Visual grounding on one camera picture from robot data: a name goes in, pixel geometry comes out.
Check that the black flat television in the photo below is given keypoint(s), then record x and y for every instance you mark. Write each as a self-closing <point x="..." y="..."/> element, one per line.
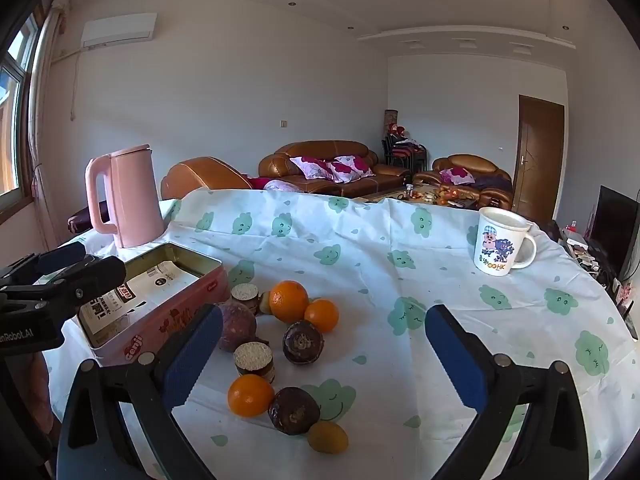
<point x="617" y="230"/>

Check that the dark chocolate tart upper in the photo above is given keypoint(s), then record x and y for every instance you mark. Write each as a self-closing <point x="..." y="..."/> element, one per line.
<point x="302" y="342"/>

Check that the dark maroon stool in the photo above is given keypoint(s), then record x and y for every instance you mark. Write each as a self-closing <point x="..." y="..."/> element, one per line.
<point x="80" y="220"/>

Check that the white brown printed packet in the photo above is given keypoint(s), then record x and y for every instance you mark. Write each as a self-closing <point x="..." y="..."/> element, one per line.
<point x="150" y="280"/>

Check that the large orange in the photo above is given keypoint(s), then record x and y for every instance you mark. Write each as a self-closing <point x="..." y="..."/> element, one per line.
<point x="288" y="301"/>

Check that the brown leather three-seat sofa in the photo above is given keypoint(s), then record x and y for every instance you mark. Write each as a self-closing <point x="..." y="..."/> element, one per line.
<point x="350" y="182"/>

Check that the window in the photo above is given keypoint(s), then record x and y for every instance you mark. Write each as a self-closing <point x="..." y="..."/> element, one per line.
<point x="12" y="110"/>

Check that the white green cloud tablecloth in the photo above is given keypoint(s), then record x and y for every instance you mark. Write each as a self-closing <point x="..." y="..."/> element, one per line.
<point x="380" y="280"/>

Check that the tall patterned tube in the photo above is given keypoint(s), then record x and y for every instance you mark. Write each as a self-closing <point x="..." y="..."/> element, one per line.
<point x="390" y="117"/>

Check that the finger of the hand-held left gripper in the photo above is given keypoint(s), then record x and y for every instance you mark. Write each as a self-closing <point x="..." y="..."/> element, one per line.
<point x="95" y="275"/>
<point x="62" y="256"/>

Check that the small orange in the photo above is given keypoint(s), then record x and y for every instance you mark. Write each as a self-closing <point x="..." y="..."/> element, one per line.
<point x="322" y="315"/>

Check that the pink electric kettle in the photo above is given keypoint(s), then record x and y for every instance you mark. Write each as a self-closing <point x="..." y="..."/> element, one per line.
<point x="137" y="200"/>

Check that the pink tin box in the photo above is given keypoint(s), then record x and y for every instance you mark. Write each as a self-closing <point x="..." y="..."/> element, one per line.
<point x="150" y="326"/>

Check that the white magenta floral pillow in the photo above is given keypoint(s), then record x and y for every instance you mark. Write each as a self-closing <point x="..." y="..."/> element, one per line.
<point x="457" y="176"/>
<point x="350" y="167"/>
<point x="310" y="167"/>

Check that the light curtain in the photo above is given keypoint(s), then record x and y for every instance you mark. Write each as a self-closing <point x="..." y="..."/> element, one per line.
<point x="42" y="85"/>

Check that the medium orange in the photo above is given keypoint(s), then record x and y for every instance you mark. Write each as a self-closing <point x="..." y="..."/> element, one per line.
<point x="251" y="395"/>

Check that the cluttered coffee table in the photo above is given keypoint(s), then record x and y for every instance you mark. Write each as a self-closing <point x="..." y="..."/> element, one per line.
<point x="425" y="195"/>

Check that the brown wooden door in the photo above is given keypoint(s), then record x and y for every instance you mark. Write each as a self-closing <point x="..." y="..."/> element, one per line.
<point x="540" y="160"/>

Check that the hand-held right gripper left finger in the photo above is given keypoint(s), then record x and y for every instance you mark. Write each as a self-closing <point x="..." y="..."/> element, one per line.
<point x="192" y="355"/>

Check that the cluttered television stand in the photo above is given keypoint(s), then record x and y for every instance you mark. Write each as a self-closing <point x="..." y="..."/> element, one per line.
<point x="595" y="260"/>

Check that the small brown fruit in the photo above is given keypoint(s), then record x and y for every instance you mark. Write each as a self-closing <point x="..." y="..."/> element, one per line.
<point x="264" y="303"/>

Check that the stacked dark chairs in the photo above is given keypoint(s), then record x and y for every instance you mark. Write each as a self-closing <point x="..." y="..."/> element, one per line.
<point x="405" y="152"/>

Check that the dark chocolate tart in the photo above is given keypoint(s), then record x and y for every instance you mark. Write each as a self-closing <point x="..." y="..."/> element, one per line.
<point x="292" y="410"/>
<point x="302" y="342"/>

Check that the reddish purple passion fruit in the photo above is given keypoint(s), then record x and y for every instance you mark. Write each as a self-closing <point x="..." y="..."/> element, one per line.
<point x="237" y="329"/>

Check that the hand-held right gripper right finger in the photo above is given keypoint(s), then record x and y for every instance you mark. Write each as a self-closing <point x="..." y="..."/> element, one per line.
<point x="457" y="355"/>

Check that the small yellow fruit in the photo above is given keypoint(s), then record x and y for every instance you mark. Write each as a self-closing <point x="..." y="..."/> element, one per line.
<point x="327" y="436"/>

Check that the brown leather armchair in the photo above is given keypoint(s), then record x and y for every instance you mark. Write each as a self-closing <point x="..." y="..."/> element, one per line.
<point x="480" y="165"/>
<point x="205" y="175"/>

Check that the white wall air conditioner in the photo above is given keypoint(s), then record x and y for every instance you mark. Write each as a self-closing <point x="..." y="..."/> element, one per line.
<point x="119" y="32"/>

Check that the pink floral blanket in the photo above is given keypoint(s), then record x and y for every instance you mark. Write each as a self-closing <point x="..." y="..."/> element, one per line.
<point x="282" y="186"/>

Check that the white cartoon print mug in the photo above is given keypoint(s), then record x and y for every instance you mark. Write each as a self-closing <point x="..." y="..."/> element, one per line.
<point x="500" y="245"/>

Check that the dark chocolate tart lower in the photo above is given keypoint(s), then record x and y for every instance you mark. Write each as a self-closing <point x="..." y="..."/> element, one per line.
<point x="292" y="410"/>

